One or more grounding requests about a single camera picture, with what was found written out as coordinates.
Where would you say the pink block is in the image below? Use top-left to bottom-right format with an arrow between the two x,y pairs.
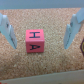
25,29 -> 45,54

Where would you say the purple block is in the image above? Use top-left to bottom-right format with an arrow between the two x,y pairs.
79,37 -> 84,57

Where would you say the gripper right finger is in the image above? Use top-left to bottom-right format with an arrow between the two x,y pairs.
62,10 -> 84,51

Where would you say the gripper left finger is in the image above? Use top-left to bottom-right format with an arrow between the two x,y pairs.
0,13 -> 18,50

